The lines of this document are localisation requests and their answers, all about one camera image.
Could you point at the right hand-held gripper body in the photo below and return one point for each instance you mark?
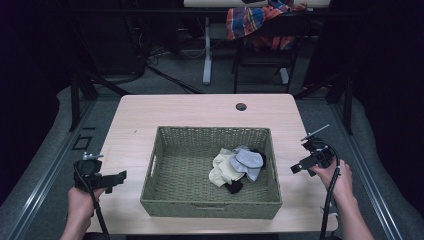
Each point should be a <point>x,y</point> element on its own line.
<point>319,150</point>

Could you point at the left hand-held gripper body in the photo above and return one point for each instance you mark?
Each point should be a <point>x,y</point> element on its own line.
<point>87,170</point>

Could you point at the blue-grey sock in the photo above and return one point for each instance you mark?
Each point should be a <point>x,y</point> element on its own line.
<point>248,161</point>

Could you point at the green woven basket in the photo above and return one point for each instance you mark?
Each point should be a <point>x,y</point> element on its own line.
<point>180,186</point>

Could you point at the cream sock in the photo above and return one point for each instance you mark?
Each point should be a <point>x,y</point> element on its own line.
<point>224,171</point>

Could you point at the person's right hand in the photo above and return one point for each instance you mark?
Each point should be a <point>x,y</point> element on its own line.
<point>336,180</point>

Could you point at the person's left hand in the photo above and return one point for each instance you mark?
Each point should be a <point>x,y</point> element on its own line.
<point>81,205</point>

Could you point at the black metal stand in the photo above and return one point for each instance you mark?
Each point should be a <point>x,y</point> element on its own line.
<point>343,96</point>
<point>80,93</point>

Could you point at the black chair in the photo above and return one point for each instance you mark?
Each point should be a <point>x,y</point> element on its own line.
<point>266,56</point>

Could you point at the plaid cloth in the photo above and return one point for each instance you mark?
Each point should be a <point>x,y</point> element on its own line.
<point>250,20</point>

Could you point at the white desk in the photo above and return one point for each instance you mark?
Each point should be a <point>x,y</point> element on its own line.
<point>207,50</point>

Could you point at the aluminium rail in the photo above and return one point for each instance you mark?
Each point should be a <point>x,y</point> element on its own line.
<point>50,170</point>
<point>370,186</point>

